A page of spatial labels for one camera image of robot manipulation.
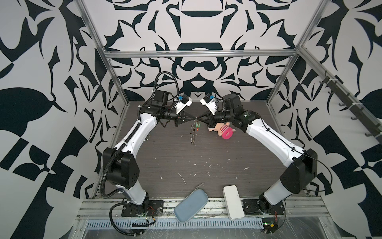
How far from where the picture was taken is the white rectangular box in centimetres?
70

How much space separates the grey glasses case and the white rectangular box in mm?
101

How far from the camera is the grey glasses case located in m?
0.71
